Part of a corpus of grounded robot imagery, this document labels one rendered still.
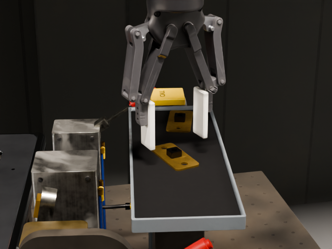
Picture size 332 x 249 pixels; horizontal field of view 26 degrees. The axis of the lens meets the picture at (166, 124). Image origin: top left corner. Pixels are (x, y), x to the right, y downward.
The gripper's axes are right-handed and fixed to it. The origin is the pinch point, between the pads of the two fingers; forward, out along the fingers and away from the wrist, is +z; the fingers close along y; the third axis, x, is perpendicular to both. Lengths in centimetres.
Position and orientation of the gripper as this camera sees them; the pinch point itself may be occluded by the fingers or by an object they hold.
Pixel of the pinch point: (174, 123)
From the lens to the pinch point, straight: 100.7
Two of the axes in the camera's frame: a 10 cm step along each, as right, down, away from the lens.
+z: 0.0, 9.2, 3.9
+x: 4.7, 3.4, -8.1
